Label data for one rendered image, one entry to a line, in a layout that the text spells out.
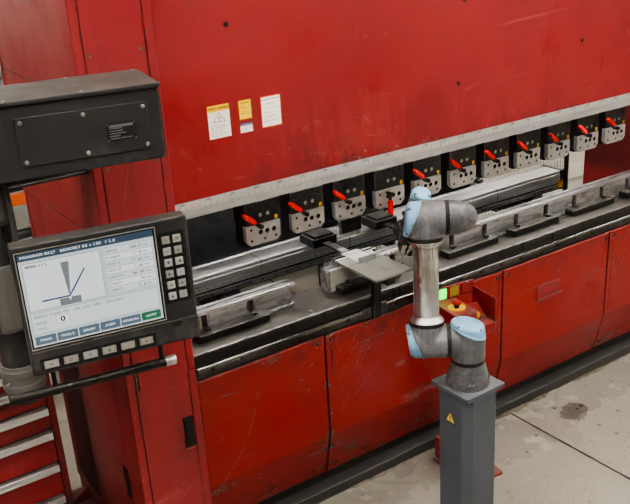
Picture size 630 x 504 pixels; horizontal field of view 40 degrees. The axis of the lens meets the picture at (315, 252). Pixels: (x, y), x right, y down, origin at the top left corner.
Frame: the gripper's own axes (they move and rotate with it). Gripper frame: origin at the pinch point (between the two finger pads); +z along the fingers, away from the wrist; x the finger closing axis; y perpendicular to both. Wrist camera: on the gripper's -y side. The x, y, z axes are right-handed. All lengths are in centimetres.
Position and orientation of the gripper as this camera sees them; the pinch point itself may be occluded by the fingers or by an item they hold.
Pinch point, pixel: (403, 255)
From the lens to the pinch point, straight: 352.6
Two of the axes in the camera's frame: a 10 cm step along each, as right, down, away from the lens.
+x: -8.9, 2.5, -3.8
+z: -1.4, 6.4, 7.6
